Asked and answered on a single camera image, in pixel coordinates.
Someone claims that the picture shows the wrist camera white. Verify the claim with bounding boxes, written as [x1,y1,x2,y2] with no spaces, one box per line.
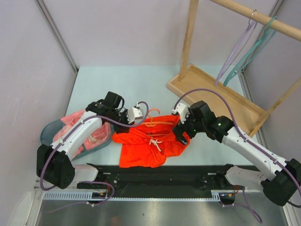
[127,102,144,124]
[172,103,190,124]

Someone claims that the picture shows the white slotted cable duct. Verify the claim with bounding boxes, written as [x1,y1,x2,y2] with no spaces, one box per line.
[43,191,221,202]

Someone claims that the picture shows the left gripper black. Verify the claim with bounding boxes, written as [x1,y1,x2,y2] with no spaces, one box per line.
[106,109,134,134]

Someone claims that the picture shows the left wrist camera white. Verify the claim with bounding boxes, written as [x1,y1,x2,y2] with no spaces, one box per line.
[127,102,144,124]

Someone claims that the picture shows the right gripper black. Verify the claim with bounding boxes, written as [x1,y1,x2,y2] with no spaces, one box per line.
[172,108,206,145]

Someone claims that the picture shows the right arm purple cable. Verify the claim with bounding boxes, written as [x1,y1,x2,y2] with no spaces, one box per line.
[175,88,301,224]

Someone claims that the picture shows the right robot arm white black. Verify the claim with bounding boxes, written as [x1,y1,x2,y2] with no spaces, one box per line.
[172,101,301,206]

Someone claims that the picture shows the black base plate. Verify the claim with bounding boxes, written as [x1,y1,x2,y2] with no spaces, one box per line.
[77,164,259,199]

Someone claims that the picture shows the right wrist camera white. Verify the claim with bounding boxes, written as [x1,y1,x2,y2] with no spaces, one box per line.
[172,103,190,124]

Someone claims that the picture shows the wooden clothes rack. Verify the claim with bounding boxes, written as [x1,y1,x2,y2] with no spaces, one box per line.
[167,0,301,137]

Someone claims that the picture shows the teal plastic basket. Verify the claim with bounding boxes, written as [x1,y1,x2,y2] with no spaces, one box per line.
[40,120,114,160]

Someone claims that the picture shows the orange plastic hanger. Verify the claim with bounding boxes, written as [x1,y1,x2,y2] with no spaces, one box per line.
[142,108,174,127]

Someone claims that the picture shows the teal plastic hanger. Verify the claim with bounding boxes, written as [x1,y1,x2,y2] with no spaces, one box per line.
[223,16,278,87]

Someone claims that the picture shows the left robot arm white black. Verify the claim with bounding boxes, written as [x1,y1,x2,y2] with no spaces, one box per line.
[36,92,135,189]

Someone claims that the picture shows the purple plastic hanger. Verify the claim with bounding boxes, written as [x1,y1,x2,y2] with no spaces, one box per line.
[214,22,257,86]

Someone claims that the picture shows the orange shorts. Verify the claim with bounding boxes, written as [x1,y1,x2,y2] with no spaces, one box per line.
[112,115,188,168]

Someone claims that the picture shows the pink garment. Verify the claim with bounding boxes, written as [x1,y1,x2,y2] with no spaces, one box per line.
[53,110,111,156]

